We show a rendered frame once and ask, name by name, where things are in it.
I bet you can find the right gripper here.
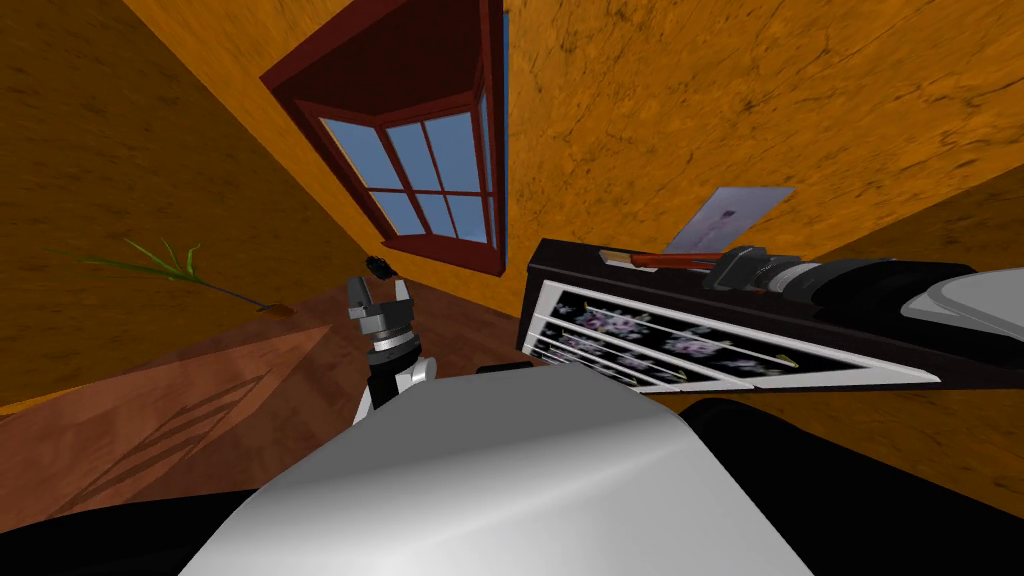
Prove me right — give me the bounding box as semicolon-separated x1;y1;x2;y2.
701;243;775;293

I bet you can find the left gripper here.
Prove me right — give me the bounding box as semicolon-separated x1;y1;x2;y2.
347;275;418;342

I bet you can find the red-brown flat bar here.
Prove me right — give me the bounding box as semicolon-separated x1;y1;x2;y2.
599;248;724;273

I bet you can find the green plant in brown pot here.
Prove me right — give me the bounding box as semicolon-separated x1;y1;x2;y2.
46;236;297;322

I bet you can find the dark red bay window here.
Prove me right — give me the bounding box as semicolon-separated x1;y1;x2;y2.
259;0;511;278

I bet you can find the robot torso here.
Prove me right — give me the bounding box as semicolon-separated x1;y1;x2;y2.
177;360;815;576

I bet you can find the black dresser with floral drawers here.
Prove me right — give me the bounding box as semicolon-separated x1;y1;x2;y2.
515;237;1024;396

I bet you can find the pale picture on wall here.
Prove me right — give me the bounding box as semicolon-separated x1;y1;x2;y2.
663;185;797;257

